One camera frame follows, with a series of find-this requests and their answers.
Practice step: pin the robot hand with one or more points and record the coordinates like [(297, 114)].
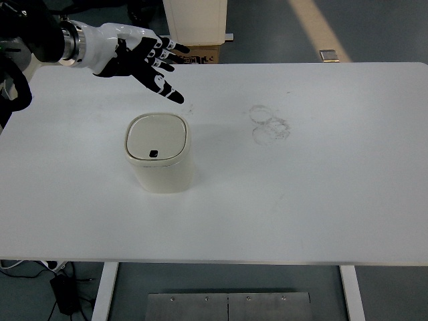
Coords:
[(103, 43)]

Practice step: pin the cream lidded trash bin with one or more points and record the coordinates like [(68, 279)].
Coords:
[(160, 170)]

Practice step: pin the white cabinet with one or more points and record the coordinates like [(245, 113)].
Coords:
[(197, 20)]

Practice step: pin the brown cardboard box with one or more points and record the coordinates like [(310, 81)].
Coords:
[(204, 55)]

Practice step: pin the square metal floor plate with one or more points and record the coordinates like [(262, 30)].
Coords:
[(329, 55)]

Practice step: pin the white table leg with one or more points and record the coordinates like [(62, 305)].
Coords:
[(352, 294), (104, 291)]

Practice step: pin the black power adapter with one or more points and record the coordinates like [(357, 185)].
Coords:
[(65, 294)]

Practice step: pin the grey metal plate with screws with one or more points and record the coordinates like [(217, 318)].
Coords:
[(200, 309)]

